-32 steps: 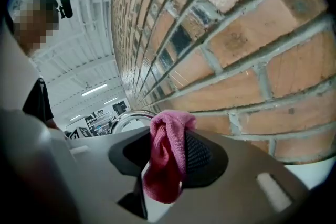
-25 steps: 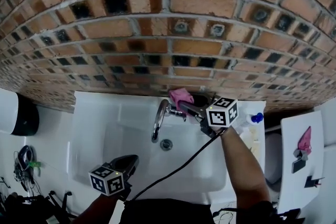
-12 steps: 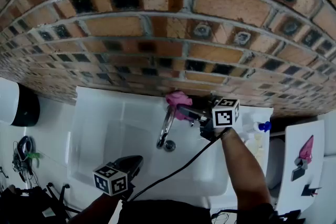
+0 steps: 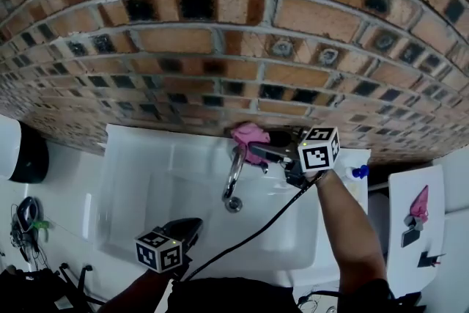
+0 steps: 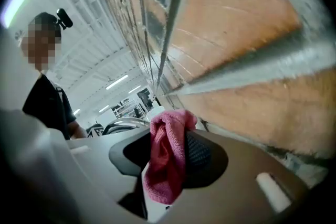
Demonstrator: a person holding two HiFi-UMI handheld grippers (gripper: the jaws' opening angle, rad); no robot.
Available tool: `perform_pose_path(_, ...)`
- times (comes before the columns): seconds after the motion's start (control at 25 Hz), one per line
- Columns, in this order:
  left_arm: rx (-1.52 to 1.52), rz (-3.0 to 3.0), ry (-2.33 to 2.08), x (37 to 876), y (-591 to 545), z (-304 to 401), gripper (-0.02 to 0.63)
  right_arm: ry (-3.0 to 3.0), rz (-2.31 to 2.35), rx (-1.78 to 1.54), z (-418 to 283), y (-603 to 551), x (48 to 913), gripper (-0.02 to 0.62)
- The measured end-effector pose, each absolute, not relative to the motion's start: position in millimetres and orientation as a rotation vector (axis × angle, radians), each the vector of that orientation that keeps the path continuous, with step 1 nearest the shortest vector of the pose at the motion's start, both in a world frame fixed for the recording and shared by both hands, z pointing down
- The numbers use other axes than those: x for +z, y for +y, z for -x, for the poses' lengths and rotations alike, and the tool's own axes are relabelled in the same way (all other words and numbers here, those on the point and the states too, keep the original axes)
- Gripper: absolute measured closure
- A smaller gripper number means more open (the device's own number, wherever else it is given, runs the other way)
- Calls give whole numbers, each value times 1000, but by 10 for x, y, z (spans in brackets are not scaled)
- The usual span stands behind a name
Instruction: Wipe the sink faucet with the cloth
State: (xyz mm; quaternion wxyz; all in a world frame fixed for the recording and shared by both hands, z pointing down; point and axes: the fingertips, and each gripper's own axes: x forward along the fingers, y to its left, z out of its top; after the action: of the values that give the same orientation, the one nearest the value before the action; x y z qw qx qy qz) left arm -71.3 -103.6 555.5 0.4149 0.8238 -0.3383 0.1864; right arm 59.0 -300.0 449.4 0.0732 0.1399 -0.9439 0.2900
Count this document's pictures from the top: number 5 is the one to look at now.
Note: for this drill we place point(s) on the ceiling strip light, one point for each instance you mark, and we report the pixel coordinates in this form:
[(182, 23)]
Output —
[(135, 89), (21, 0), (116, 82)]

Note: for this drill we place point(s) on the person in black shirt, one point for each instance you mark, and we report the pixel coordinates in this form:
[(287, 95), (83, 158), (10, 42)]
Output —
[(47, 105)]

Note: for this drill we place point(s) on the person's left forearm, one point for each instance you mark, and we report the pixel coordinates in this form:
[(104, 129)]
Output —
[(76, 129)]

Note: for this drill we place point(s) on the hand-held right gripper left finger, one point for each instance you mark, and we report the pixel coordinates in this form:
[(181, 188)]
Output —
[(120, 154)]

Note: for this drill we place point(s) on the black head camera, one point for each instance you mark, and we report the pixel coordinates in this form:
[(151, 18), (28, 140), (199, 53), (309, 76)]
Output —
[(64, 18)]

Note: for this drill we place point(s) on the pink cloth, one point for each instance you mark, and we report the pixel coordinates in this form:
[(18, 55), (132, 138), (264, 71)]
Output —
[(162, 165)]

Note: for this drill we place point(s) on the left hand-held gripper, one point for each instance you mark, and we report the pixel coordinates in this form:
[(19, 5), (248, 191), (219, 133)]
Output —
[(94, 131)]

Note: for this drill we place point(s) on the chrome faucet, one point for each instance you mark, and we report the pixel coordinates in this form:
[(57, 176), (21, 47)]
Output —
[(126, 121)]

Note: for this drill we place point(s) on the background shelf rack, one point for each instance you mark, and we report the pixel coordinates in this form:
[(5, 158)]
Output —
[(141, 99)]

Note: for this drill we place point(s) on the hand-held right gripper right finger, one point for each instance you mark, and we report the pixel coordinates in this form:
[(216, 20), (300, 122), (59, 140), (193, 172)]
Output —
[(236, 178)]

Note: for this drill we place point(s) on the person's head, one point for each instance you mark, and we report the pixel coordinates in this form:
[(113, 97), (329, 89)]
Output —
[(39, 44)]

